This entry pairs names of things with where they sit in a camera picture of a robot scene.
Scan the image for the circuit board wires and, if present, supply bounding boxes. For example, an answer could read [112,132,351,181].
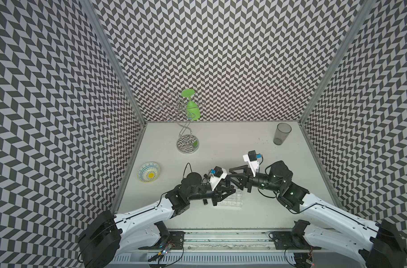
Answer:
[283,247,315,268]
[147,242,184,268]

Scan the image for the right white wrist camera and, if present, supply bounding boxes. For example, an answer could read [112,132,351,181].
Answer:
[243,150,263,177]

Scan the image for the grey glass tumbler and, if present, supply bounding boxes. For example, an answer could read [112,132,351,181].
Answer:
[273,122,292,145]

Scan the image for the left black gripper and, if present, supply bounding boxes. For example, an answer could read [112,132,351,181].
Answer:
[188,181,236,205]

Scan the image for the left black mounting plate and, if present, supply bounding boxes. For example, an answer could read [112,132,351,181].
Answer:
[139,221,185,250]

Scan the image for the yellow blue patterned bowl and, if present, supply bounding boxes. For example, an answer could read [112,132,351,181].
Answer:
[137,162,160,183]

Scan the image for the black mounting plate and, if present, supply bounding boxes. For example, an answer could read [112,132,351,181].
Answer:
[268,220,322,250]
[139,221,185,250]

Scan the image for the metal wire cup stand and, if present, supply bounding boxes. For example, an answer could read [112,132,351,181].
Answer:
[174,96,200,154]

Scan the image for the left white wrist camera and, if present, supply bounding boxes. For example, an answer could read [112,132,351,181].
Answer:
[208,166,228,191]

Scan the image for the clear acrylic lipstick organizer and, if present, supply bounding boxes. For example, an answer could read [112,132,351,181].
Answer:
[215,189,243,210]

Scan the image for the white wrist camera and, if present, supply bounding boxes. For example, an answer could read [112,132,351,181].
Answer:
[243,150,263,177]
[208,166,228,191]

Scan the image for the green plastic goblet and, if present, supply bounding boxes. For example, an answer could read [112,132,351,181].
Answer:
[181,89,201,121]

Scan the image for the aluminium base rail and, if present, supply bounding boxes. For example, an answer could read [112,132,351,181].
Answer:
[105,229,372,268]

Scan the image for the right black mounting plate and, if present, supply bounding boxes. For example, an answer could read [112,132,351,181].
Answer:
[268,220,322,250]

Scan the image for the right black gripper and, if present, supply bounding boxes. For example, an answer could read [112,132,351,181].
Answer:
[226,163,283,193]

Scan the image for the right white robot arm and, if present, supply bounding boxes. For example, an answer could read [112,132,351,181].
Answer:
[228,161,407,268]

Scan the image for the right circuit board wires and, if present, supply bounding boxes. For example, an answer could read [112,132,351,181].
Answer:
[283,247,315,268]

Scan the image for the left circuit board wires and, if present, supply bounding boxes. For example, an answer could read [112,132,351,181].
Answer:
[147,242,184,268]

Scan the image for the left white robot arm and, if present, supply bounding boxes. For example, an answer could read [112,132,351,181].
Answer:
[77,173,236,268]

